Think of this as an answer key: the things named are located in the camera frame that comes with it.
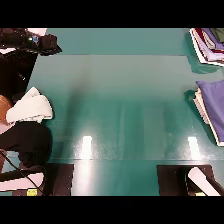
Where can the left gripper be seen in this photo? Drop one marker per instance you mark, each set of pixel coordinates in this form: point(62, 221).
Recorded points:
point(50, 44)

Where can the purple T-shirt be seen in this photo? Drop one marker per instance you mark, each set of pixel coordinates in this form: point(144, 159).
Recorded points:
point(215, 103)

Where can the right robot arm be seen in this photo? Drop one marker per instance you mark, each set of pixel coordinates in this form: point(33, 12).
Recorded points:
point(202, 180)

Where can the black garment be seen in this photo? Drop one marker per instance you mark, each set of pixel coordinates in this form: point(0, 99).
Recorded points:
point(16, 73)
point(30, 143)

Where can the brown garment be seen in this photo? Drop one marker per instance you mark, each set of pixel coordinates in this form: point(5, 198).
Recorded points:
point(4, 110)

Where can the red folded garment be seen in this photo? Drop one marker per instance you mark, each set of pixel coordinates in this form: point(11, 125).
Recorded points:
point(200, 34)

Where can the white folded garment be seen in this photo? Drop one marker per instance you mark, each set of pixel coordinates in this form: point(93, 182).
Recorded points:
point(202, 53)

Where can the lilac folded garment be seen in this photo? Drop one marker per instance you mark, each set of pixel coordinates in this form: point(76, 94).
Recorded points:
point(210, 35)

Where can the dark green folded garment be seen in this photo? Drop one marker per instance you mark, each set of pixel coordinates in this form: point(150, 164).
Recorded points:
point(220, 33)

